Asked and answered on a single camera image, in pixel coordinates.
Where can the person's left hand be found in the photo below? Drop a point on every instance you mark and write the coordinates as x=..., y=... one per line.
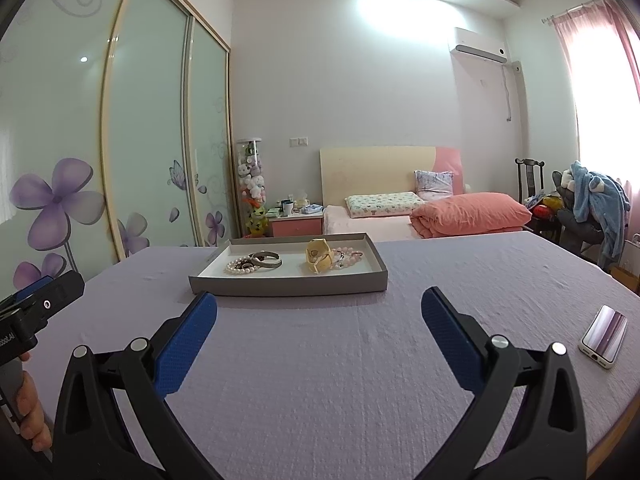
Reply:
x=35, y=410

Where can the wall switch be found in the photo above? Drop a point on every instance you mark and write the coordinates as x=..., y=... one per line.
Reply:
x=299, y=142

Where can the grey shallow cardboard box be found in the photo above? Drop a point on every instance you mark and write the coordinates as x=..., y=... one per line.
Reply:
x=290, y=285

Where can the clear tube of plush toys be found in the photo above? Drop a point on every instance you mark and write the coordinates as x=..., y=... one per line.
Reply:
x=251, y=175

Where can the cream and pink headboard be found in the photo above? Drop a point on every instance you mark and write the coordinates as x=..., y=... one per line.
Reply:
x=370, y=170

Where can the wide silver cuff bangle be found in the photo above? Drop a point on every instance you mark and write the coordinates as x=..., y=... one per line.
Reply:
x=267, y=262

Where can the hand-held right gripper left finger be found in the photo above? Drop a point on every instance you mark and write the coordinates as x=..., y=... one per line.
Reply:
x=187, y=340

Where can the yellow wrist watch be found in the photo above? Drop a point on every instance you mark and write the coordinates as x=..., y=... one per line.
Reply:
x=320, y=255

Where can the white mug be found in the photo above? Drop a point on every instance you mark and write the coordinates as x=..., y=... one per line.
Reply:
x=287, y=207

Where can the pink bed mattress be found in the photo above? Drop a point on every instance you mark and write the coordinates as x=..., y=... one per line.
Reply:
x=370, y=227

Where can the blue plush garment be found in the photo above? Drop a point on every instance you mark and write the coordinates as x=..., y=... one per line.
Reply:
x=600, y=205

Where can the pink nightstand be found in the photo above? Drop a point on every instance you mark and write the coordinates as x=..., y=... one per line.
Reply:
x=297, y=226

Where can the white smartphone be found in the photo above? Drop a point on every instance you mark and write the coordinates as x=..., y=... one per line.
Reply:
x=605, y=335

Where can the white and blue pillow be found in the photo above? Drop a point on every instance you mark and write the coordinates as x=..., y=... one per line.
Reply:
x=434, y=185

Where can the white air conditioner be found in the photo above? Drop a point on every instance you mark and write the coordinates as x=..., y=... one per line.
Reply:
x=477, y=45

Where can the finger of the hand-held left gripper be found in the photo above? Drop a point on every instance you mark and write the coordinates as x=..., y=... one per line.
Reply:
x=32, y=287
x=60, y=295

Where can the yellow plush toy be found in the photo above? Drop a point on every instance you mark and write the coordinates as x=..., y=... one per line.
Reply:
x=257, y=222

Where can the floral sliding door wardrobe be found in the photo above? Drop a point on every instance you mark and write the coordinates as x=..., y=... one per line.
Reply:
x=75, y=135

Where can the red and yellow toys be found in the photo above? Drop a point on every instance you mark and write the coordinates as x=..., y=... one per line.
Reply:
x=542, y=206

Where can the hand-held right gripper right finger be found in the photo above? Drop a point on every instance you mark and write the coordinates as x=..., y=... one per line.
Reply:
x=450, y=340

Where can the dark wooden chair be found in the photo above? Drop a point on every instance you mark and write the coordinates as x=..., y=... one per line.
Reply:
x=530, y=180

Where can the lilac tablecloth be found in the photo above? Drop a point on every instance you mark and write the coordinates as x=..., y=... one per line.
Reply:
x=325, y=360

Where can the blue cloth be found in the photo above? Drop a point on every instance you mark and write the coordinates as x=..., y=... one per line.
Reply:
x=312, y=208

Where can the pink curtain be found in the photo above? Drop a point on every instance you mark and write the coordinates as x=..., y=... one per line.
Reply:
x=625, y=60

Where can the pink pillow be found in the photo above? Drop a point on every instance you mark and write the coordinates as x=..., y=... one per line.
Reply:
x=470, y=215

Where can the cream patterned pillow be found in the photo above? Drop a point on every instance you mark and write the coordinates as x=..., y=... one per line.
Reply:
x=385, y=205

